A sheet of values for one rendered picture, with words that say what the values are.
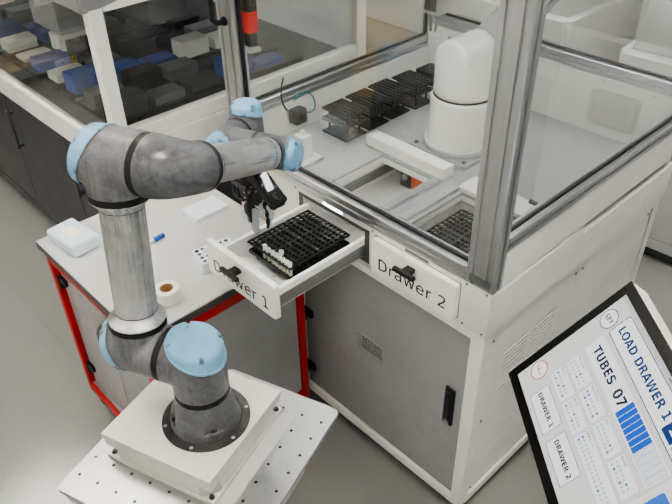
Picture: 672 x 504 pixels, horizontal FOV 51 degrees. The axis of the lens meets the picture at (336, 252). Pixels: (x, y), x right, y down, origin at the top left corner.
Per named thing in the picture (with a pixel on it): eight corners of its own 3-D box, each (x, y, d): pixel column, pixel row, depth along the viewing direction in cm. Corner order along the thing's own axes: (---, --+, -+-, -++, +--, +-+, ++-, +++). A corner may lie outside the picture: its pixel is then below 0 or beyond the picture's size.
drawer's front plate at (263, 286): (276, 320, 179) (273, 287, 172) (209, 270, 196) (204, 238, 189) (281, 317, 180) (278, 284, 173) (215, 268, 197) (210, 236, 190)
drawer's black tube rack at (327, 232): (290, 287, 187) (289, 268, 183) (249, 259, 197) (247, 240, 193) (350, 252, 199) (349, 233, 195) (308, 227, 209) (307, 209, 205)
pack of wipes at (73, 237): (102, 245, 216) (99, 233, 214) (75, 259, 211) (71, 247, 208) (75, 227, 224) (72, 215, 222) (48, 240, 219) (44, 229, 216)
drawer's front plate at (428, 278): (452, 320, 178) (456, 287, 171) (370, 270, 195) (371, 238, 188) (457, 317, 179) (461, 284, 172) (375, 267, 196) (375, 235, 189)
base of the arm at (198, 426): (220, 453, 144) (215, 420, 139) (157, 433, 149) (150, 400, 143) (253, 401, 156) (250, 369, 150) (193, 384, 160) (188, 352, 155)
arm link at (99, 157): (158, 395, 143) (125, 145, 115) (98, 375, 148) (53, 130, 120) (191, 360, 153) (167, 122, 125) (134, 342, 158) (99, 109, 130)
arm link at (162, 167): (188, 146, 113) (309, 129, 157) (131, 134, 116) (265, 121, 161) (183, 215, 116) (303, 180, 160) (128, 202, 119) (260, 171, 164)
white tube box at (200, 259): (203, 275, 204) (202, 264, 201) (192, 260, 209) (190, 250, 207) (242, 260, 209) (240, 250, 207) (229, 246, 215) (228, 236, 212)
